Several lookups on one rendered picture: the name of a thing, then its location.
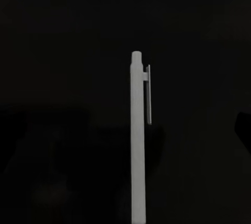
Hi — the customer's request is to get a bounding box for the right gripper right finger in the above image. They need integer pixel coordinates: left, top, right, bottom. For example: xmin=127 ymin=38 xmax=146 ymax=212
xmin=234 ymin=112 xmax=251 ymax=154

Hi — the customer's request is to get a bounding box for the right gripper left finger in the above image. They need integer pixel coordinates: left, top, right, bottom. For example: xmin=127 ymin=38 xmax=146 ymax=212
xmin=0 ymin=112 xmax=27 ymax=175

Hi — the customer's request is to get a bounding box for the pen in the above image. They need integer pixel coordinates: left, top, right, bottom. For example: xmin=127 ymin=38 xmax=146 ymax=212
xmin=130 ymin=51 xmax=151 ymax=224

